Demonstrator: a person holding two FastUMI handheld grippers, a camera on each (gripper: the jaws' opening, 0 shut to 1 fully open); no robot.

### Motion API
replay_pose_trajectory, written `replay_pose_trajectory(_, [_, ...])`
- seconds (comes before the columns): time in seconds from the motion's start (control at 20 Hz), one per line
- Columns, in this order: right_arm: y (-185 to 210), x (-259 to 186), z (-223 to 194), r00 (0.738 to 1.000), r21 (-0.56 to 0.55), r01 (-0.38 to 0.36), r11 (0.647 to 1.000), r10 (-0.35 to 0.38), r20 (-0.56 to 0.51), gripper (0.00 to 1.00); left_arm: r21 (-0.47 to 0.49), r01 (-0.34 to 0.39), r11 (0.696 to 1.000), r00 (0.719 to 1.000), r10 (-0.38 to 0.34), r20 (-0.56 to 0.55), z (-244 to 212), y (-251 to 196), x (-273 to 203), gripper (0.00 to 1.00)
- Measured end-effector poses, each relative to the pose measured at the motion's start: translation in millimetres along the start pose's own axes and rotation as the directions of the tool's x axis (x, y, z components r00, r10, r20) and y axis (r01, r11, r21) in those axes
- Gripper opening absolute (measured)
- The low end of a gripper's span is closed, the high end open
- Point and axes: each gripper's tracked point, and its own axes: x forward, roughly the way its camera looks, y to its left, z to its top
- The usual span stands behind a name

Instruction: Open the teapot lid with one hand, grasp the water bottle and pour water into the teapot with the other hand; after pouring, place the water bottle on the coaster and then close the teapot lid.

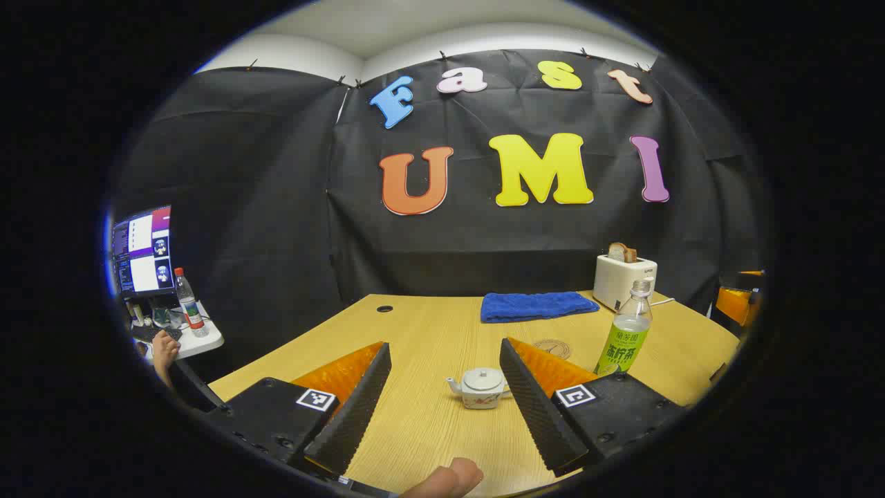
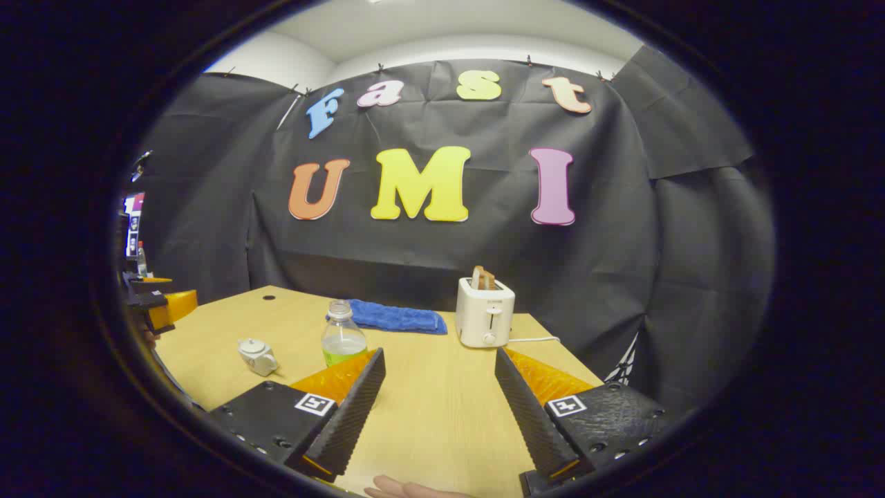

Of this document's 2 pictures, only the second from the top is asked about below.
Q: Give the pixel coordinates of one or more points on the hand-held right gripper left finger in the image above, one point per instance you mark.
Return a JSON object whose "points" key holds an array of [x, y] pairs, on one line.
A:
{"points": [[352, 415]]}

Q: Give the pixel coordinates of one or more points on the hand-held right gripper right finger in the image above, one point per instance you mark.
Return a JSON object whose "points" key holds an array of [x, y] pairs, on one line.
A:
{"points": [[529, 422]]}

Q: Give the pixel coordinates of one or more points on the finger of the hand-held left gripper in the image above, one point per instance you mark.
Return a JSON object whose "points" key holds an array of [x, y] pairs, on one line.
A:
{"points": [[176, 304], [148, 285]]}

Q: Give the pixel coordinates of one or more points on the green label water bottle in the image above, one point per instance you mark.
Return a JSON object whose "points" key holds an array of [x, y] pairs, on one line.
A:
{"points": [[342, 339]]}

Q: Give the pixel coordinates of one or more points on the white floral teacup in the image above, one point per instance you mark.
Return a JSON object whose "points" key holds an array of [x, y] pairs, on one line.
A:
{"points": [[261, 362]]}

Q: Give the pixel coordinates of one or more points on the red cap plastic bottle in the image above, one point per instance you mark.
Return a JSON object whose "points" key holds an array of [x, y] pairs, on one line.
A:
{"points": [[142, 263]]}

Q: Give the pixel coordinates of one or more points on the computer monitor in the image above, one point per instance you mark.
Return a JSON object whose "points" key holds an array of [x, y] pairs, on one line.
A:
{"points": [[133, 225]]}

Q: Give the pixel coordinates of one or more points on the blue towel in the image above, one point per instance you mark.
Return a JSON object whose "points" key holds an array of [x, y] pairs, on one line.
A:
{"points": [[401, 318]]}

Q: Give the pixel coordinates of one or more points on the white toaster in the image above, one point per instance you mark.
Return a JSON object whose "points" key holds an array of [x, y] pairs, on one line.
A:
{"points": [[484, 318]]}

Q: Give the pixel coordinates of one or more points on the toast slice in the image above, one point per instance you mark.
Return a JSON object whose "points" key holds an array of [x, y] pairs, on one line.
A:
{"points": [[482, 279]]}

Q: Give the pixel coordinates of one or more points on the black backdrop cloth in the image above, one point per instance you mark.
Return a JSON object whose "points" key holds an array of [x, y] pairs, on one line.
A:
{"points": [[608, 263]]}

